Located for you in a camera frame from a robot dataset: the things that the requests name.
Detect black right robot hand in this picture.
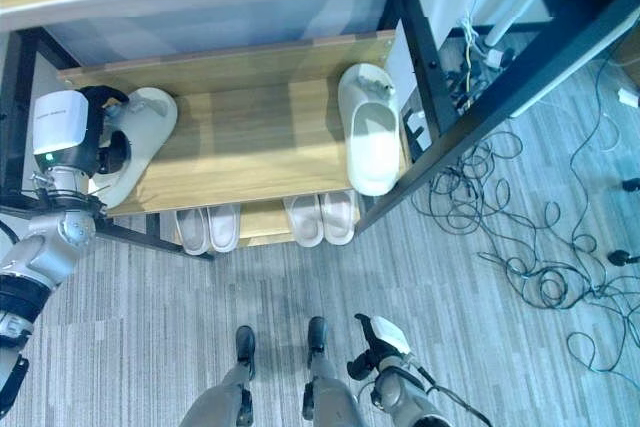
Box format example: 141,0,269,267
346,313,413,382

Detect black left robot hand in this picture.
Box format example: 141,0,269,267
32,85,133,181

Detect white slipper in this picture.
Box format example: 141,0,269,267
88,87,180,210
337,62,403,197

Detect wooden black-framed shoe rack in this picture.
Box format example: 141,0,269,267
0,0,640,262

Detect silver right robot leg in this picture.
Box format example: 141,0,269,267
301,315,372,427

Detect silver robot leg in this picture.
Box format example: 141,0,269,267
179,324,257,427
301,315,372,427

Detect beige slipper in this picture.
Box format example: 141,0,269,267
174,206,212,256
206,203,243,254
282,194,327,249
321,189,360,247

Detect silver left robot leg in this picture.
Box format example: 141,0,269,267
179,324,257,427

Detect black power strip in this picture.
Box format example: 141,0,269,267
443,64,502,104

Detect white table leg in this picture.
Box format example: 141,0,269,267
481,0,540,48

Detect tangled black cables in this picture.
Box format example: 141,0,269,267
408,46,640,391

